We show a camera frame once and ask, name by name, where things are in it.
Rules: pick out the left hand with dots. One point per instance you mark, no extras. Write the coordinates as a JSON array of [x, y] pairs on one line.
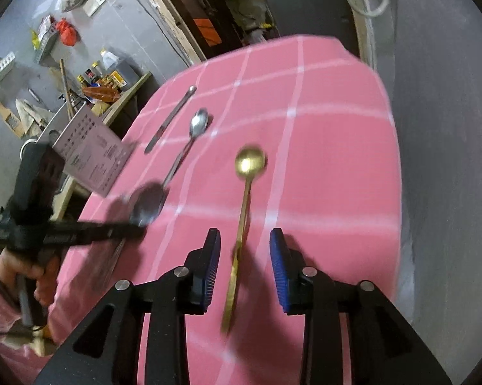
[[12, 266]]

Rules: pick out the white wall socket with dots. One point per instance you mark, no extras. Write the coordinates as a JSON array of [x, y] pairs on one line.
[[91, 6]]

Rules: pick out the large dark oil jug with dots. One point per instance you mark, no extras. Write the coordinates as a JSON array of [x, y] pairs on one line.
[[119, 70]]

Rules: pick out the orange snack packet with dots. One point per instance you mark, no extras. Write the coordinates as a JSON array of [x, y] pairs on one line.
[[103, 94]]

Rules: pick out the slim silver spoon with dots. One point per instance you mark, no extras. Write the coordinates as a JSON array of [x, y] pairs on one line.
[[198, 126]]

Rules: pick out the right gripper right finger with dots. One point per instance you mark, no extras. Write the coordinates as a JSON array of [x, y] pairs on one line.
[[287, 265]]

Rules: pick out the large silver spoon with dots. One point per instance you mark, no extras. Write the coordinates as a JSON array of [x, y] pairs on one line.
[[147, 205]]

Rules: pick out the grey cabinet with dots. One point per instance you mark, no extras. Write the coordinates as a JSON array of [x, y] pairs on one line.
[[330, 18]]

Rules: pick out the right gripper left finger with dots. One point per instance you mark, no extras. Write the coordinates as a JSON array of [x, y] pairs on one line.
[[203, 264]]

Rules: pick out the hanging beige towel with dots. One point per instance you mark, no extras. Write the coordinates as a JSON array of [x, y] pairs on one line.
[[34, 119]]

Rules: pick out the pink checkered tablecloth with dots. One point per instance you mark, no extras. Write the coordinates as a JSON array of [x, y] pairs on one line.
[[332, 183]]

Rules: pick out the pink sleeve forearm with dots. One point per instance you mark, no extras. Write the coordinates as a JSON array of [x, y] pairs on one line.
[[17, 365]]

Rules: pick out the grey utensil holder box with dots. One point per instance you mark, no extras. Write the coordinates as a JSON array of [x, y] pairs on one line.
[[93, 154]]

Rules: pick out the silver butter knife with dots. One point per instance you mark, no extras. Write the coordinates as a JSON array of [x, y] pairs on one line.
[[159, 133]]

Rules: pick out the gold spoon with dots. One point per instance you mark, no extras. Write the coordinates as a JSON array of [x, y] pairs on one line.
[[250, 161]]

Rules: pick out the red plastic bag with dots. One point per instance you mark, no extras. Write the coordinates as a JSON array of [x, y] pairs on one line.
[[67, 33]]

